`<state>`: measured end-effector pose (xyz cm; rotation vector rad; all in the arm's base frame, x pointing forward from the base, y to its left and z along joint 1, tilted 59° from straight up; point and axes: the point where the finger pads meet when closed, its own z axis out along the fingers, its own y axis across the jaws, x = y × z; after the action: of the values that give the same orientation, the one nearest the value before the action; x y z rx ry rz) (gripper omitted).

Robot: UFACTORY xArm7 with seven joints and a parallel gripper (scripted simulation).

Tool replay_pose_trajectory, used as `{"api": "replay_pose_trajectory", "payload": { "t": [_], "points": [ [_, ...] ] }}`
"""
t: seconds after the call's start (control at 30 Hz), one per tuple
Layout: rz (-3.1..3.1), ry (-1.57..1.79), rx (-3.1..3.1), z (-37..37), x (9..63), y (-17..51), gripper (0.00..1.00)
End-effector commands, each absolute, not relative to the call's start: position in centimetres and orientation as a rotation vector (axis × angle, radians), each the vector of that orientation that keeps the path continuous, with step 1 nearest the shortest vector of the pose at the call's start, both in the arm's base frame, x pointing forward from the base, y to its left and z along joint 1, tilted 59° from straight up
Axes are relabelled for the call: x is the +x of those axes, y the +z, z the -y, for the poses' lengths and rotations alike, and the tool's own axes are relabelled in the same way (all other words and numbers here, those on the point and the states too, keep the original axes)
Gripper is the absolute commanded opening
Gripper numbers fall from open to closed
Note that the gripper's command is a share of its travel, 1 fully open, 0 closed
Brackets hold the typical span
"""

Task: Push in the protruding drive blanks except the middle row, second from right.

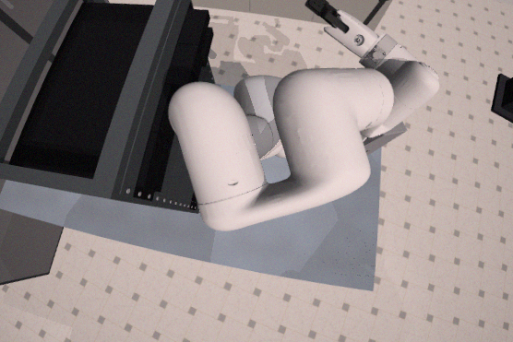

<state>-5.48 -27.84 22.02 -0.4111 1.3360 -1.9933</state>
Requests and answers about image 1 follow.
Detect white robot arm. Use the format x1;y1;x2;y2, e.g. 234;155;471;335
168;34;439;231

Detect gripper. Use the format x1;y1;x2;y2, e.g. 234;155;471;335
305;0;386;63

